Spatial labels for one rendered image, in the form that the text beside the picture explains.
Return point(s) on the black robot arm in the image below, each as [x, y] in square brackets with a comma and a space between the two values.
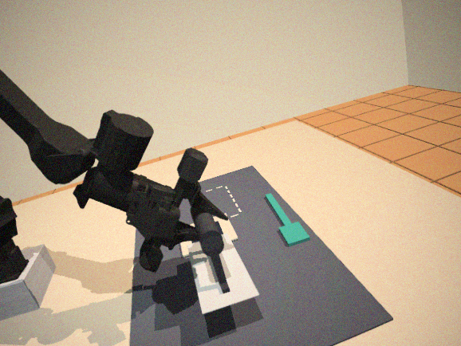
[62, 154]

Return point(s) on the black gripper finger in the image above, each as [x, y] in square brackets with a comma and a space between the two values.
[183, 233]
[200, 201]

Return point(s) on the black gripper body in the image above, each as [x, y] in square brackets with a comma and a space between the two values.
[190, 170]

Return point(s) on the white tile with dark rectangle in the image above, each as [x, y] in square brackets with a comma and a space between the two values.
[223, 226]

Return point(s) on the teal flat trowel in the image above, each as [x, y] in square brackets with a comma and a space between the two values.
[293, 233]

